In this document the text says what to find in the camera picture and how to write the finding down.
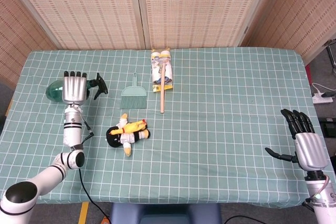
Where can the black box on floor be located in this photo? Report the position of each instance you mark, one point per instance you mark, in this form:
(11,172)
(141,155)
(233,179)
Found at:
(328,128)

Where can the green checked tablecloth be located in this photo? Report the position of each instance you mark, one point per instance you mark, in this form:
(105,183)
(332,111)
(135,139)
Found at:
(210,129)

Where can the lint roller refill pack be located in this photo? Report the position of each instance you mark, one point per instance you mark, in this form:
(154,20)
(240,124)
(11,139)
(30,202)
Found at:
(156,72)

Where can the orange floor object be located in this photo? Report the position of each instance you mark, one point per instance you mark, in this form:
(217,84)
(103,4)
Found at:
(105,220)

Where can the white power strip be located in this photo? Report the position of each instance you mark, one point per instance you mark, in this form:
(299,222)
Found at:
(321,100)

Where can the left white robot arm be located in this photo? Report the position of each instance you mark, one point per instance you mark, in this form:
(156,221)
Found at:
(72,132)

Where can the green spray bottle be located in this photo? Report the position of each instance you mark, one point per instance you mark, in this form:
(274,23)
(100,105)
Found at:
(53,91)

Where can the yellow rubber chicken toy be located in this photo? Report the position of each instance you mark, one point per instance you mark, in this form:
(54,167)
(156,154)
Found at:
(131,127)

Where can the small green hand broom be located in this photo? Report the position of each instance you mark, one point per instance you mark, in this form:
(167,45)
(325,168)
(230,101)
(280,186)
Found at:
(134,95)

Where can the metal chair leg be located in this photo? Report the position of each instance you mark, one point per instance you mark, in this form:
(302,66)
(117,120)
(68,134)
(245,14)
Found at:
(331,56)

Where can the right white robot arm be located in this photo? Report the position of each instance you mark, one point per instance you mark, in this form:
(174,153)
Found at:
(324,203)

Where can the bamboo folding screen panel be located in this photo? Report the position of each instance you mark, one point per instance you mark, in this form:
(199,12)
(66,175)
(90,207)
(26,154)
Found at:
(302,16)
(15,37)
(86,11)
(199,9)

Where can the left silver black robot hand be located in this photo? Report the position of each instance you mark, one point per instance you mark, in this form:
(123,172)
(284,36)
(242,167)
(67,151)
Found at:
(74,89)

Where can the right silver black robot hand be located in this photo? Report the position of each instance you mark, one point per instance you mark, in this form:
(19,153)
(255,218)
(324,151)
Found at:
(311,150)

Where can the black white plush doll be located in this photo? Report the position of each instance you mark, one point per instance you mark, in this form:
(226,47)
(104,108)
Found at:
(115,140)

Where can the yellow floor tape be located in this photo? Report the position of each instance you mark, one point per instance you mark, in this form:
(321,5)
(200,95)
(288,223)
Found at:
(83,213)

